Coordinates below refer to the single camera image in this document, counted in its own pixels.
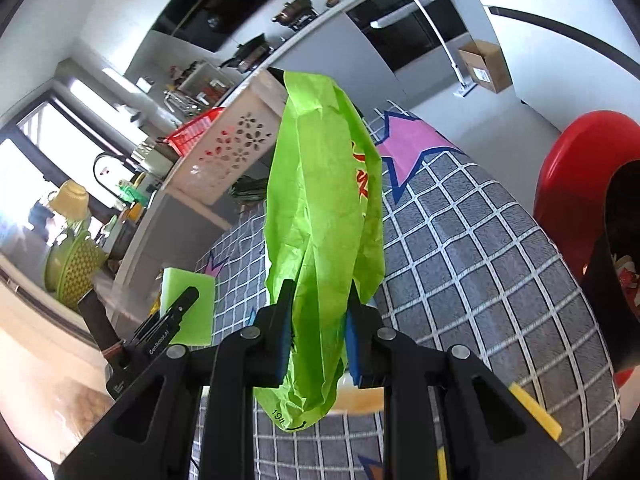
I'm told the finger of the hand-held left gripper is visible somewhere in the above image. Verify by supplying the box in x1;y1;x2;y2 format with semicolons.
77;290;123;357
132;285;201;343

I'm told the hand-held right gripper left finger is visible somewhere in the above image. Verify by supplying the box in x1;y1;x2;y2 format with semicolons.
55;279;298;480

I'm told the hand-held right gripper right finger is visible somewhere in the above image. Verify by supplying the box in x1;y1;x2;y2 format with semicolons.
345;280;582;480

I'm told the green plastic bag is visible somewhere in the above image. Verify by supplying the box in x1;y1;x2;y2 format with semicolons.
252;71;386;433

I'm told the black trash bin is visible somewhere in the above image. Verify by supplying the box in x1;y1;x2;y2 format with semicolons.
580;160;640;373

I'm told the green sponge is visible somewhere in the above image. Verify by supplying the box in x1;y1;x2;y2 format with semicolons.
159;267;217;346

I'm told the green colander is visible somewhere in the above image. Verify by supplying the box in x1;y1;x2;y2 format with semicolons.
44;232;106;311

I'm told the green dish soap bottle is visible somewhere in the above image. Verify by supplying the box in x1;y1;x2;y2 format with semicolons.
117;182;143;206

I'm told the grey checked tablecloth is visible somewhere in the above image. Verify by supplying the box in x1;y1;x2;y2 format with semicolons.
192;105;626;480

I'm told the black kitchen faucet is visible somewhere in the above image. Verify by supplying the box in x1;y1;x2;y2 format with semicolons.
94;152;131;193

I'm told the beige perforated plastic basket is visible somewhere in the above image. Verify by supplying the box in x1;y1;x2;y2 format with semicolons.
167;71;288;206

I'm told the red plastic basket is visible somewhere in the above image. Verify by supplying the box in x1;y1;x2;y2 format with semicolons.
165;107;226;156

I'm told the black wok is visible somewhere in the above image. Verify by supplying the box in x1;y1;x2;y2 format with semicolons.
220;34;273;73

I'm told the red plastic stool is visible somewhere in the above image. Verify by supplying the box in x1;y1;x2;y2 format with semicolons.
532;110;640;281

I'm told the red plastic wrapper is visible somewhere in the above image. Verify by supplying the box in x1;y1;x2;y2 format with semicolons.
612;252;640;311

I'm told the black range hood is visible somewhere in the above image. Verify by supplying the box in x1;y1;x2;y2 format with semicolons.
150;0;301;53

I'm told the black built-in oven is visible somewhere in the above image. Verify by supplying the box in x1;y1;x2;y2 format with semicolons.
345;0;473;73

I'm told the cardboard box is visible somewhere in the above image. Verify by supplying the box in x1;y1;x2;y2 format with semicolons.
457;40;513;93

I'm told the dark cooking pot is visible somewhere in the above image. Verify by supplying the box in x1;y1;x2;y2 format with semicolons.
272;0;318;26

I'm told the white mop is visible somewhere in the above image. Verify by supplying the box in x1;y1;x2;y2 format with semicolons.
402;0;476;98

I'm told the white refrigerator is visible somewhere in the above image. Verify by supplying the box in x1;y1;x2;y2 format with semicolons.
450;0;640;126

